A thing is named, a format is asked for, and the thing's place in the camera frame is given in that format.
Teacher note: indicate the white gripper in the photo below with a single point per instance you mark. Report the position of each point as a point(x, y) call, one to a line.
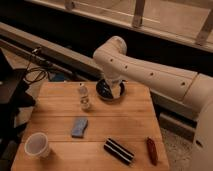
point(114, 87)

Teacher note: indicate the black white striped block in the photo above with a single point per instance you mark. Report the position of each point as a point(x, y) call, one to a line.
point(118, 151)

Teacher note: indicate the clear plastic bottle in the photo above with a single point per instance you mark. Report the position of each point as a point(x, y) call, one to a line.
point(84, 97)

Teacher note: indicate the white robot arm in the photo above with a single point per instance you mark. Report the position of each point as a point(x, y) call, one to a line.
point(190, 88)

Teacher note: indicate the black round bowl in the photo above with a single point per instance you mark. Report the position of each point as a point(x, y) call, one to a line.
point(104, 92)

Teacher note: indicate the black chair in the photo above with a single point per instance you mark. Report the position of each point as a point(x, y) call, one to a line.
point(13, 96)

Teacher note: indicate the blue sponge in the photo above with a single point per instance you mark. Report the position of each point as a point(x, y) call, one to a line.
point(79, 126)

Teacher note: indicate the red pocket knife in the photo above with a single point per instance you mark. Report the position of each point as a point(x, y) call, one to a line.
point(152, 151)

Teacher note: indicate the wooden table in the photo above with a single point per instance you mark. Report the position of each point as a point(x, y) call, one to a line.
point(129, 122)

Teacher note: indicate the white paper cup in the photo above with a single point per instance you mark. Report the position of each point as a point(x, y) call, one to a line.
point(37, 145)

